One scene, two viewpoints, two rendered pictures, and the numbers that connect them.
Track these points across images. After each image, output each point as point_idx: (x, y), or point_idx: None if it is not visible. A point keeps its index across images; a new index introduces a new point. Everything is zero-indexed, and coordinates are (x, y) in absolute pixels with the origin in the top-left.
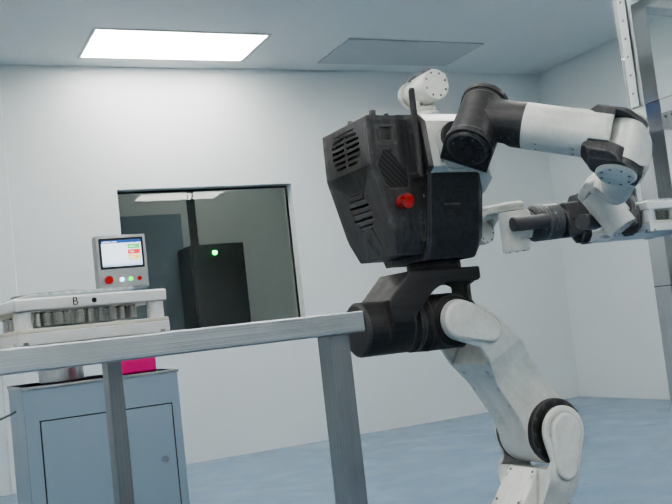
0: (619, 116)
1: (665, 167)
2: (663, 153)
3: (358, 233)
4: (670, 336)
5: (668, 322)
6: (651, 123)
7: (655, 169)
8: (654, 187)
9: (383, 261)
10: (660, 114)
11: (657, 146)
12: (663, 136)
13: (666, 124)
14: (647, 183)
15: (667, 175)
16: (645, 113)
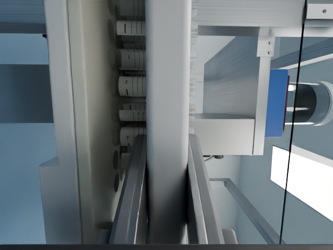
0: None
1: (217, 33)
2: (233, 33)
3: None
4: (9, 10)
5: (27, 10)
6: (275, 29)
7: (221, 27)
8: (200, 22)
9: None
10: (274, 35)
11: (245, 31)
12: (250, 35)
13: (261, 41)
14: (207, 10)
15: (208, 33)
16: (292, 25)
